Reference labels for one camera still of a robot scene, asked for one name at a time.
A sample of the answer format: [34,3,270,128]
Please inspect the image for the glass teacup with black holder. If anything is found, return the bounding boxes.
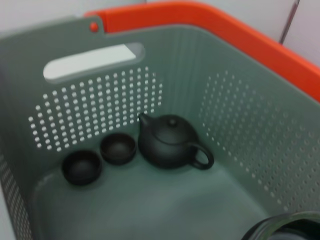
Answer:
[241,210,320,240]

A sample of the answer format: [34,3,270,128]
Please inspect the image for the black clay teapot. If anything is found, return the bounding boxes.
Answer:
[137,112,215,171]

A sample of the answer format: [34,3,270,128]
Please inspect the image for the orange basket handle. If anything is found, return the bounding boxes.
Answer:
[83,1,320,103]

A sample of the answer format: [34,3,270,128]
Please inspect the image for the grey perforated storage basket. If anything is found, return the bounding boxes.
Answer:
[0,14,320,240]

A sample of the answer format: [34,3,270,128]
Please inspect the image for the small black clay teacup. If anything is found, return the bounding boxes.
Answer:
[61,149,103,186]
[99,132,138,166]

